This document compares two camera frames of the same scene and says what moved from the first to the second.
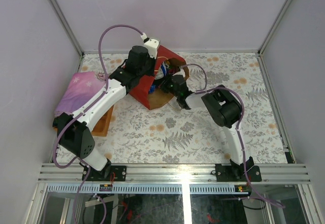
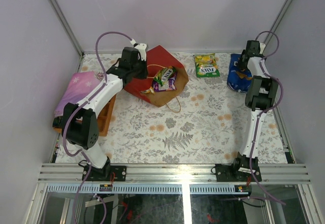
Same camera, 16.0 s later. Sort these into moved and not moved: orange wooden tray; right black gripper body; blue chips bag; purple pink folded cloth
Moved: right black gripper body; blue chips bag
Not moved: purple pink folded cloth; orange wooden tray
